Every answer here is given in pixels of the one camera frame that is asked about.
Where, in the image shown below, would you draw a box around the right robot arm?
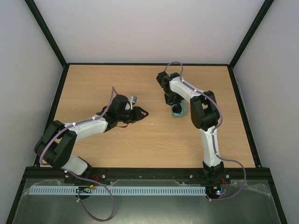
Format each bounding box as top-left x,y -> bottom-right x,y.
156,71 -> 224,183

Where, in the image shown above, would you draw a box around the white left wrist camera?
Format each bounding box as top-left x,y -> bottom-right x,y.
126,95 -> 137,110

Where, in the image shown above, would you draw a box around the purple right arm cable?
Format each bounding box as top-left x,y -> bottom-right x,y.
164,61 -> 247,202

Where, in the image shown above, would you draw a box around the light blue slotted cable duct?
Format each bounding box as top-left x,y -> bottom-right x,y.
29,186 -> 206,196

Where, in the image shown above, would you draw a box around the left green circuit board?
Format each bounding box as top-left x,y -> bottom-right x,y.
78,185 -> 97,190

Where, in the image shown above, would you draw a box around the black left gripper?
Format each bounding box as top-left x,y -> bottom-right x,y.
117,106 -> 149,124

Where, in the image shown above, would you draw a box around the green circuit board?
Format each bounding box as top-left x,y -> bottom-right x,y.
211,184 -> 228,196
78,185 -> 97,190

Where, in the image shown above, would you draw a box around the right green circuit board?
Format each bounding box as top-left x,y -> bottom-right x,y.
211,184 -> 228,196

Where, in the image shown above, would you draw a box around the black round sunglasses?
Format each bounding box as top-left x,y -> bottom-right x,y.
171,104 -> 184,117

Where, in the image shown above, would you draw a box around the grey felt glasses case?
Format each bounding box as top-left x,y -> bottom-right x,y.
171,100 -> 187,118

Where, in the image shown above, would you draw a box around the black aluminium frame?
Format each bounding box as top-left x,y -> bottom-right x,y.
5,0 -> 288,224

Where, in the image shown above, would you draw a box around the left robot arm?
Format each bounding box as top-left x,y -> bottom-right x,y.
34,94 -> 149,181

